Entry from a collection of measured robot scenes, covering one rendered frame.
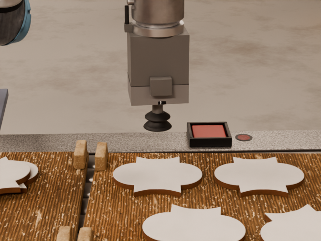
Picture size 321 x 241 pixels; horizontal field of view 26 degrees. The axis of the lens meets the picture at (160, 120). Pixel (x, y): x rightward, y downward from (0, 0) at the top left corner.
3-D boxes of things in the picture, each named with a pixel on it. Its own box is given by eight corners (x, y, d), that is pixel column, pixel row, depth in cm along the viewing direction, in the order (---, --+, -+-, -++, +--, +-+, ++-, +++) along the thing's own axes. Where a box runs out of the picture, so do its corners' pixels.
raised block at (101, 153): (97, 155, 117) (97, 140, 116) (108, 155, 117) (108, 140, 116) (94, 171, 111) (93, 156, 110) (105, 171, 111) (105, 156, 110)
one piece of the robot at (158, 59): (127, 16, 92) (129, 129, 99) (194, 14, 93) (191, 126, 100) (122, -1, 101) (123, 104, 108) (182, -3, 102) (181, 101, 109)
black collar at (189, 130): (186, 130, 132) (186, 121, 131) (226, 129, 132) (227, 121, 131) (189, 147, 125) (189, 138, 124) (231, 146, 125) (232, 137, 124)
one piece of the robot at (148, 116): (145, 117, 103) (146, 129, 103) (172, 115, 103) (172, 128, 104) (143, 107, 106) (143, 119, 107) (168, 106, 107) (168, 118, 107)
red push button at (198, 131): (191, 131, 131) (191, 125, 130) (222, 131, 131) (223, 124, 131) (193, 145, 125) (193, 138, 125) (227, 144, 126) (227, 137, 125)
